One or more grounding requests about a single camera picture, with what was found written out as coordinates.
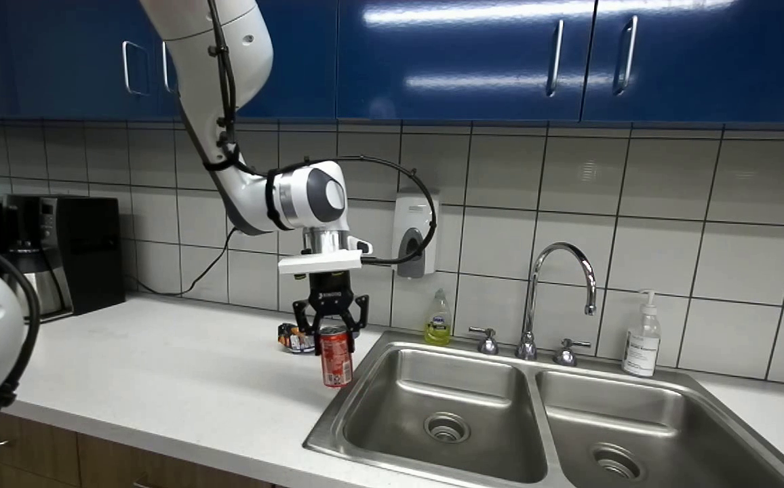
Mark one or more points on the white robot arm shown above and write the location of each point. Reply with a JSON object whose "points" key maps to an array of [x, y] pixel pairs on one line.
{"points": [[225, 57]]}

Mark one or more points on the chrome sink faucet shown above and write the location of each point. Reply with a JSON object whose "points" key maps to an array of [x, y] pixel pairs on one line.
{"points": [[556, 312]]}

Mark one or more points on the white pump soap bottle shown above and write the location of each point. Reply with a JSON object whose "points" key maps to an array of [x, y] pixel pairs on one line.
{"points": [[645, 343]]}

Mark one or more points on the green dish soap bottle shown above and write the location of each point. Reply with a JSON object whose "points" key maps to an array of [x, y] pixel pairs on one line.
{"points": [[439, 322]]}

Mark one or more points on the stainless steel double sink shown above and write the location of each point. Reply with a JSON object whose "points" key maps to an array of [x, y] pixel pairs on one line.
{"points": [[493, 420]]}

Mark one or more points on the black coffee machine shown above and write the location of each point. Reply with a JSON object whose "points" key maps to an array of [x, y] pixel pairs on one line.
{"points": [[69, 248]]}

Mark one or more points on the wooden lower cabinets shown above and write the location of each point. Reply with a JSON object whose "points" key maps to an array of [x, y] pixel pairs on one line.
{"points": [[48, 456]]}

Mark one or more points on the white wall soap dispenser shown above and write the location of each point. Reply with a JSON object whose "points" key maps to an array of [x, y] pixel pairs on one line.
{"points": [[412, 227]]}

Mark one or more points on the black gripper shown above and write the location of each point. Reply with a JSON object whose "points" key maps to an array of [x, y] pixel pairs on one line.
{"points": [[333, 293]]}

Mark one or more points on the blue upper cabinets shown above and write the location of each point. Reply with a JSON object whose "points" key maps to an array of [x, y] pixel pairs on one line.
{"points": [[401, 60]]}

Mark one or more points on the red soda can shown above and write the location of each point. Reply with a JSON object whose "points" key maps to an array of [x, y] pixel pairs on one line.
{"points": [[336, 354]]}

